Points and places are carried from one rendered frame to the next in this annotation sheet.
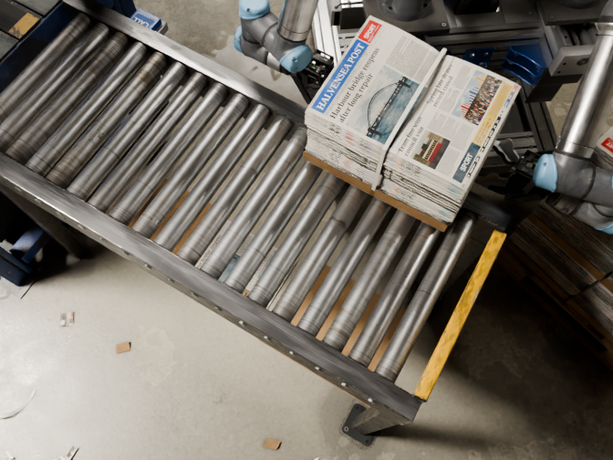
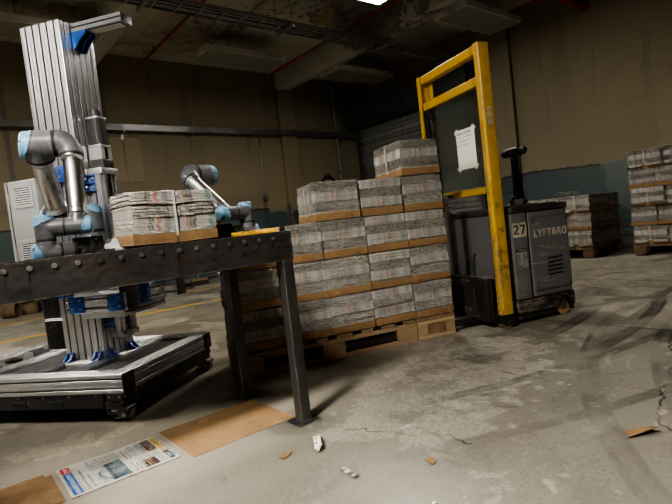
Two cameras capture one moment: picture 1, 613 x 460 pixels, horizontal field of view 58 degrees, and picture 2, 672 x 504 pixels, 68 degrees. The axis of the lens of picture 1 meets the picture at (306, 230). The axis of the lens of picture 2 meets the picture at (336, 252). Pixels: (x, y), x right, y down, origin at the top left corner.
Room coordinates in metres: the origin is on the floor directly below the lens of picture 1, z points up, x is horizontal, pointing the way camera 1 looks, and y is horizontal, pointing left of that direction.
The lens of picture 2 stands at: (-0.89, 1.59, 0.80)
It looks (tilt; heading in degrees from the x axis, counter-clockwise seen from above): 3 degrees down; 293
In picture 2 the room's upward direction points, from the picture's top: 7 degrees counter-clockwise
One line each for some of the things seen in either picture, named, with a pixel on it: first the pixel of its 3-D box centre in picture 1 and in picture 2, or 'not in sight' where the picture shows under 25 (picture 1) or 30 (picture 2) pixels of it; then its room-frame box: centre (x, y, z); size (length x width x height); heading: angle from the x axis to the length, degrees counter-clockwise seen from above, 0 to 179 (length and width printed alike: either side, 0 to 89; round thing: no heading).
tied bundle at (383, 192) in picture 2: not in sight; (369, 199); (0.16, -1.54, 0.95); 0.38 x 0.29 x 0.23; 133
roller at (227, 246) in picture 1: (259, 200); not in sight; (0.57, 0.12, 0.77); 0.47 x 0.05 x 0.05; 152
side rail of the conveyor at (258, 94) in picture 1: (271, 111); not in sight; (0.85, 0.11, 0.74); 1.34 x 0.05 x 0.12; 62
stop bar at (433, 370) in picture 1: (462, 311); (256, 232); (0.31, -0.35, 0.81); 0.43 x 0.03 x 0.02; 152
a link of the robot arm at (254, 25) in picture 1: (259, 21); (49, 228); (0.99, 0.14, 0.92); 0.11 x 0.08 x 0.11; 43
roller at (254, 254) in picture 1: (282, 212); not in sight; (0.54, 0.06, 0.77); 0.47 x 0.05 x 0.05; 152
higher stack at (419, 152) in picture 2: not in sight; (413, 239); (-0.06, -1.75, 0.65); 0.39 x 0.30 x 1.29; 134
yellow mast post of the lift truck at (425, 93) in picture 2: not in sight; (435, 191); (-0.14, -2.29, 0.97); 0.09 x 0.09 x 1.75; 44
